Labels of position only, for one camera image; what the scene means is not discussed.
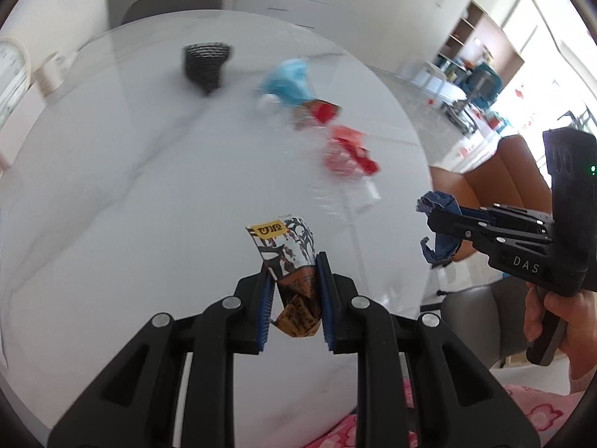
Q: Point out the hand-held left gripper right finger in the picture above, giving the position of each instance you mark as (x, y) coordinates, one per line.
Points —
(325, 308)

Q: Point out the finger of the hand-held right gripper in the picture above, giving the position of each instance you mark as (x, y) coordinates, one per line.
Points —
(508, 217)
(466, 229)

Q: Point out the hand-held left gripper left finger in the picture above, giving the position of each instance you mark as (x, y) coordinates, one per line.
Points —
(266, 308)

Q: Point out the blue paper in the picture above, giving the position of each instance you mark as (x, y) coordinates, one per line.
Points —
(440, 200)

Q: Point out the brown snack wrapper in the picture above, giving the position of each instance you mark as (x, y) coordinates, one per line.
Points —
(284, 247)

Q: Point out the person's right hand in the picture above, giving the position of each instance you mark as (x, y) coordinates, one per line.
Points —
(580, 331)

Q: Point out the brown leather chair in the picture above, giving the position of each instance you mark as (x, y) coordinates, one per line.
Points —
(494, 182)

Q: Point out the grey chair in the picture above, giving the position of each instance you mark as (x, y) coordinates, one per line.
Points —
(172, 2)
(480, 322)

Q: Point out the dark metal stand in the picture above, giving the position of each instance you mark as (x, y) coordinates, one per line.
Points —
(461, 112)

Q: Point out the red clear plastic wrapper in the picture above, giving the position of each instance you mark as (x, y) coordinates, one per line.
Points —
(354, 158)

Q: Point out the teal machine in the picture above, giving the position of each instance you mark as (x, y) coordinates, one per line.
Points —
(485, 81)

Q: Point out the pink plastic wrapper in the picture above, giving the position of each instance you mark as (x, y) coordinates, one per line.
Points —
(347, 133)

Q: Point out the wooden open shelf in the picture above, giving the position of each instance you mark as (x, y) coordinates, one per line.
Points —
(494, 32)

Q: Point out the red and brown wrapper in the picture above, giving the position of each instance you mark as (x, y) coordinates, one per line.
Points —
(322, 112)

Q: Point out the pink floral clothing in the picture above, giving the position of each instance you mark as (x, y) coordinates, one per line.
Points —
(536, 420)

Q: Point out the clear plastic bottle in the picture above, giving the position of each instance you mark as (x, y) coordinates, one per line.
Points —
(267, 101)

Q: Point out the blue face mask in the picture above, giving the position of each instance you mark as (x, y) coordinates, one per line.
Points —
(287, 79)

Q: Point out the black mesh basket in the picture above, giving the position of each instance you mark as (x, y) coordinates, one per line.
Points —
(205, 63)

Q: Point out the white mug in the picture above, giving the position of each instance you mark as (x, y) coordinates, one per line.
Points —
(49, 74)

